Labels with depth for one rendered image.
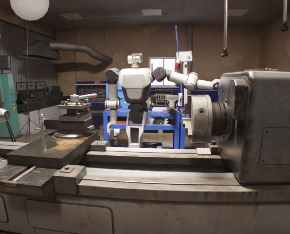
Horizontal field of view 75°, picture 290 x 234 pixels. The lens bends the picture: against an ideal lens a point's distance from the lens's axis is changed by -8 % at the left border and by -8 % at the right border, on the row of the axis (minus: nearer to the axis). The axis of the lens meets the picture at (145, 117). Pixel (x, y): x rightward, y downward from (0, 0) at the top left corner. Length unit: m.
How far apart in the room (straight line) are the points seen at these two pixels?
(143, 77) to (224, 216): 1.19
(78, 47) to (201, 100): 5.83
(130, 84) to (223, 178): 1.08
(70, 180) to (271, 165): 0.88
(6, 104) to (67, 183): 4.49
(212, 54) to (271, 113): 7.50
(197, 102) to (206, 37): 7.48
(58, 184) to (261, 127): 0.91
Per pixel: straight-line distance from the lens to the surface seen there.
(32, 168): 1.13
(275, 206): 1.12
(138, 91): 1.76
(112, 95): 1.88
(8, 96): 5.31
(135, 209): 1.02
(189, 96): 1.07
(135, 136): 1.89
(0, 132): 5.64
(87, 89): 5.56
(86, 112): 1.41
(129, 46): 8.35
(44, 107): 6.05
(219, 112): 1.05
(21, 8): 4.79
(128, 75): 1.75
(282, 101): 0.97
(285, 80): 0.97
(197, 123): 0.99
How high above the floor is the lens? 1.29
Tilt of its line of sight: 10 degrees down
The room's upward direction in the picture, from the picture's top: straight up
